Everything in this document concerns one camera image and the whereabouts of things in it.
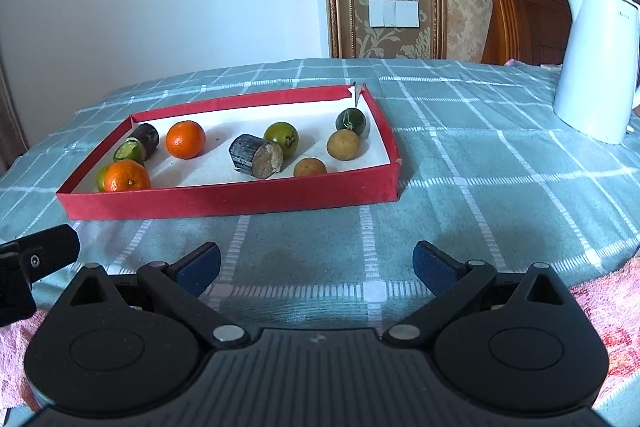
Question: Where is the large yellow-brown longan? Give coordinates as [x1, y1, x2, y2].
[327, 129, 362, 162]

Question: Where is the large green tomato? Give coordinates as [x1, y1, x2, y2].
[263, 122, 300, 158]

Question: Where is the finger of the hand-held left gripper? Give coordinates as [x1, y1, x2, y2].
[0, 223, 81, 328]

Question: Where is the red shallow cardboard box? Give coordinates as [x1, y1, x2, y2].
[56, 84, 401, 221]

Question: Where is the dark sugarcane piece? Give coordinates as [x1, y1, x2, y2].
[127, 123, 161, 155]

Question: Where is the white electric kettle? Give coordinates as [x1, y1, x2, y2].
[552, 0, 640, 145]

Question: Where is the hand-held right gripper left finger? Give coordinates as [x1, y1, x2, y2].
[50, 242, 251, 349]

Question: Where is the small brown longan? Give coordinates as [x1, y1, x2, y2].
[293, 157, 328, 178]

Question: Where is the orange mandarin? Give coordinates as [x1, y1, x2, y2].
[165, 120, 207, 160]
[104, 159, 152, 192]

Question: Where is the patterned brown curtain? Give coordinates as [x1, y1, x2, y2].
[0, 67, 28, 178]

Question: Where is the small dark green cucumber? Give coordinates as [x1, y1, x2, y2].
[335, 108, 369, 138]

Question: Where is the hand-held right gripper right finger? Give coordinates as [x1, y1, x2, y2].
[382, 241, 581, 348]

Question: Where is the wooden headboard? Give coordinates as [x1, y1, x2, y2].
[480, 0, 573, 66]

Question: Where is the cut cucumber piece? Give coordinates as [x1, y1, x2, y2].
[113, 140, 147, 165]

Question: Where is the pink towel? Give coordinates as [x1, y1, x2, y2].
[0, 257, 640, 413]

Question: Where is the white wall switch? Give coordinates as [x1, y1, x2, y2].
[369, 0, 420, 28]

